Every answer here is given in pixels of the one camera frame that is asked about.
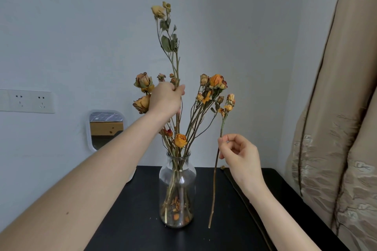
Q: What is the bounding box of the person's right hand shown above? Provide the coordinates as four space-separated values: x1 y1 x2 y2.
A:
217 133 267 198

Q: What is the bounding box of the person's left hand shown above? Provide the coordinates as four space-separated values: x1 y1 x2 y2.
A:
146 82 186 122

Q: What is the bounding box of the thin dark stem dried flower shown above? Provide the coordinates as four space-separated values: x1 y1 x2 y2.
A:
219 165 275 251

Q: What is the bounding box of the peach pink-edged dried flower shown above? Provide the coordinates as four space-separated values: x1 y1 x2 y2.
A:
132 94 151 115

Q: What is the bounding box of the round yellow dried flower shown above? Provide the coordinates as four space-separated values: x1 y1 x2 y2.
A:
174 133 188 154

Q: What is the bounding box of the short cluster buds dried flower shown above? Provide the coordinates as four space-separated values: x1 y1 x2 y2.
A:
208 93 236 229

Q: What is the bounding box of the clear glass vase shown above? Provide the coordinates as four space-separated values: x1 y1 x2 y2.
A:
159 150 197 229

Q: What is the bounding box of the person's right forearm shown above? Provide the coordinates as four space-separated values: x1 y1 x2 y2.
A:
249 184 322 251

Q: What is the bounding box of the person's left forearm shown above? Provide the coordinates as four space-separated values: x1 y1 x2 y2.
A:
0 111 170 251

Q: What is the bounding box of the pile of dried orange petals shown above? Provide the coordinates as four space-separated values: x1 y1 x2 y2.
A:
160 196 194 226

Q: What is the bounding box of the white standing mirror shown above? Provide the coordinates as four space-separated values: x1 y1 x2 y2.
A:
86 109 137 183

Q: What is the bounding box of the beige embroidered curtain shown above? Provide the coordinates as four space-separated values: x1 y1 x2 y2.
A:
284 0 377 251

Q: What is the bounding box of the black table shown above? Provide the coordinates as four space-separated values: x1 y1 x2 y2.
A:
84 165 351 251

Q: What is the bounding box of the white wall socket panel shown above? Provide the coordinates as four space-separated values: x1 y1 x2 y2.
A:
0 89 56 114

